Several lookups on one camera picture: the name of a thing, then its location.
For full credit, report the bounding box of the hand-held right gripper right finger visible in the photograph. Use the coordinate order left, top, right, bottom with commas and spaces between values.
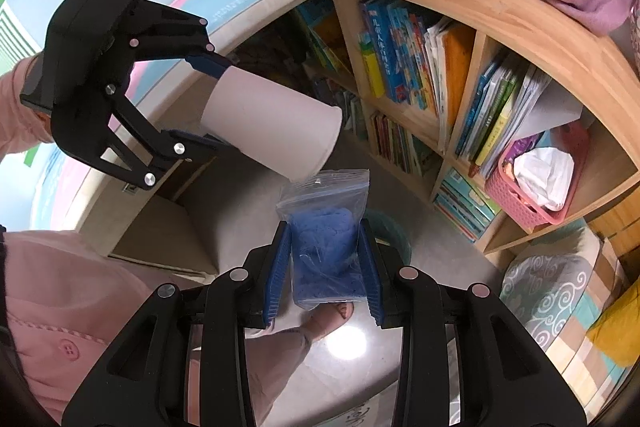
357, 219, 588, 427

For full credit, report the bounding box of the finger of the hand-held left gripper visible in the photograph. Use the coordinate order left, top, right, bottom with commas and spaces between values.
52, 82, 231, 192
115, 0, 232, 80

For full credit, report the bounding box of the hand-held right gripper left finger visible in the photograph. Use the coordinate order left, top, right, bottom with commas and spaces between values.
62, 222, 293, 427

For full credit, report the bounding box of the green waste bin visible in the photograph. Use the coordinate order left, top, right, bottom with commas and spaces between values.
367, 209, 413, 268

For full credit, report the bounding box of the zip bag with blue clay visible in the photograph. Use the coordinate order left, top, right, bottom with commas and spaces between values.
276, 168, 371, 310

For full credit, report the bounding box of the white paper cup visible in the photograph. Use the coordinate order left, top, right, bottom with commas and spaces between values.
199, 67, 343, 182

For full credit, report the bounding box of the person's left forearm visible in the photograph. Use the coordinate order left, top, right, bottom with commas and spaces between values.
0, 54, 53, 155

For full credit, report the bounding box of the flat stack of books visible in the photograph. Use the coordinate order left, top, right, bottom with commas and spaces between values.
434, 167, 501, 243

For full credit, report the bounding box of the row of small dark books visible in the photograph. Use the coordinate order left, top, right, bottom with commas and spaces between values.
370, 109, 441, 178

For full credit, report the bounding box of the pink plastic basket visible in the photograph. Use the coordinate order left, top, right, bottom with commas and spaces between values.
484, 127, 591, 233

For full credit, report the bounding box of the grey swirl cushion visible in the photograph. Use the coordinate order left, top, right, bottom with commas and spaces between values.
500, 252, 601, 353

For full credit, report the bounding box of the row of blue children's books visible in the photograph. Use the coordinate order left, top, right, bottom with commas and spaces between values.
357, 0, 476, 118

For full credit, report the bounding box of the white crumpled tissue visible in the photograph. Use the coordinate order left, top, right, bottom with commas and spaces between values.
512, 147, 576, 212

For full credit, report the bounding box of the row of leaning books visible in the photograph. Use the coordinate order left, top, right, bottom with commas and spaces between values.
455, 52, 551, 168

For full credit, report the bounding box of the patterned cushion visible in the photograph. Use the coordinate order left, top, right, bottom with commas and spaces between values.
542, 227, 636, 427

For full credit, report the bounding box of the yellow cushion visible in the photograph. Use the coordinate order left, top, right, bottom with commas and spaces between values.
585, 287, 640, 368

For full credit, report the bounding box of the wooden bookshelf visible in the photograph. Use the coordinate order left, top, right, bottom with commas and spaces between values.
190, 0, 640, 258

